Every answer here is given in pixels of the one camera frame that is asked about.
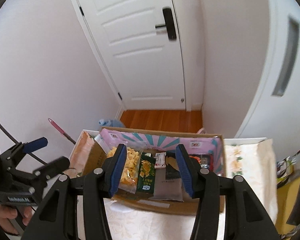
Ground red black snack packet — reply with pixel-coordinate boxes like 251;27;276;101
190;154;213;171

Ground white translucent snack packet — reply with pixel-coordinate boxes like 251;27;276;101
150;169;183;202

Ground green snack packet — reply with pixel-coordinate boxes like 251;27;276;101
136;153;156;194

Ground small white candy packet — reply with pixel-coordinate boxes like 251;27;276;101
155;152;166;169

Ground person's left hand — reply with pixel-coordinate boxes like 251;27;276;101
0;205;34;236

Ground yellow bag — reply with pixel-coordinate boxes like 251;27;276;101
275;177;300;235

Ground floral tablecloth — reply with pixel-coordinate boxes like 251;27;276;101
65;129;280;240

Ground cluttered shelf items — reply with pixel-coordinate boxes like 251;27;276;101
276;150;300;183

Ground cardboard box pink lining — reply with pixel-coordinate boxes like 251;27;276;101
70;127;226;216

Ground black gold snack packet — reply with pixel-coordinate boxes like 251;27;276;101
165;152;181;180

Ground round waffle in clear bag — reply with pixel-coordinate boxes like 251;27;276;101
106;141;146;194

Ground white wardrobe door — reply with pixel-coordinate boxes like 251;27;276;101
236;0;300;160

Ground black cable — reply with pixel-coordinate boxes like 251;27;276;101
0;123;48;167

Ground pink handled broom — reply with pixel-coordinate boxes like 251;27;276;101
48;118;76;145

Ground black door handle lock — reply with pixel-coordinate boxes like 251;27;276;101
155;7;177;41

